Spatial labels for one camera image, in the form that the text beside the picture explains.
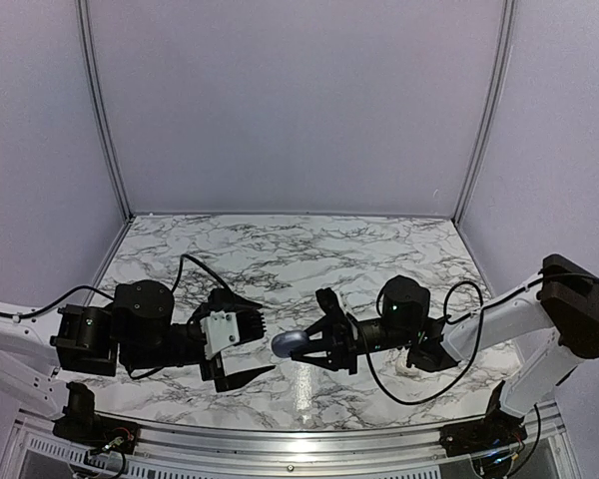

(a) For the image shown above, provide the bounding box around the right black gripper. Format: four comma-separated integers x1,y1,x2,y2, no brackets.
290,314,415,375

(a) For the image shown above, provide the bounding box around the purple earbud charging case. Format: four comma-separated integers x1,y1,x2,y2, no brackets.
271,330,309,358

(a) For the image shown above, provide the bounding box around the white charging case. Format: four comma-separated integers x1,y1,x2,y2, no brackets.
395,356,416,377

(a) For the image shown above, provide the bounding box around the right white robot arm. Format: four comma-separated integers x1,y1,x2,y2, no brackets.
272,254,599,447

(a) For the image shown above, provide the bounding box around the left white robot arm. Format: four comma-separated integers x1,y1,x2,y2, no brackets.
0,280,271,444

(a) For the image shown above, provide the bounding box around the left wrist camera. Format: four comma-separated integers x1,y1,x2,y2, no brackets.
200,310,266,360

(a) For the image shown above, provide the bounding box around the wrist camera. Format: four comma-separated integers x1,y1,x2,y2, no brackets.
315,287,345,321
200,310,266,360

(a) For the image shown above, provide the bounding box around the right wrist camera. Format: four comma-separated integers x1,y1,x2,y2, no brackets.
315,287,345,321

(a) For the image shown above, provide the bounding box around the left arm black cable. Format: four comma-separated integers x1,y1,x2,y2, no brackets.
0,253,231,380

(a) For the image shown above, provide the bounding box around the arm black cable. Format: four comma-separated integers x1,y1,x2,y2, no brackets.
0,253,231,380
358,271,599,406

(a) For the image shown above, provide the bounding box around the aluminium front rail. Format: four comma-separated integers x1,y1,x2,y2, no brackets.
9,403,568,479

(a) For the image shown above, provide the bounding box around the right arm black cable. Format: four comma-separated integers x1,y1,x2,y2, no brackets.
358,271,599,406

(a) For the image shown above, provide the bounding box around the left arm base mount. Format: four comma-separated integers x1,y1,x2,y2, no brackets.
53,382,140,454

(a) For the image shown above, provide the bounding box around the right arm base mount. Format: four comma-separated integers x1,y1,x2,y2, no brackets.
439,381,528,457

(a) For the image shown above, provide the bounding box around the left aluminium frame post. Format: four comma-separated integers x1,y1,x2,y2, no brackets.
74,0,134,223

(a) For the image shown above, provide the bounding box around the aluminium frame post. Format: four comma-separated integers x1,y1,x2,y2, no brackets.
74,0,134,223
451,0,518,228

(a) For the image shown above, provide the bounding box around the right aluminium frame post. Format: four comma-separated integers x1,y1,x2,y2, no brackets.
451,0,518,228

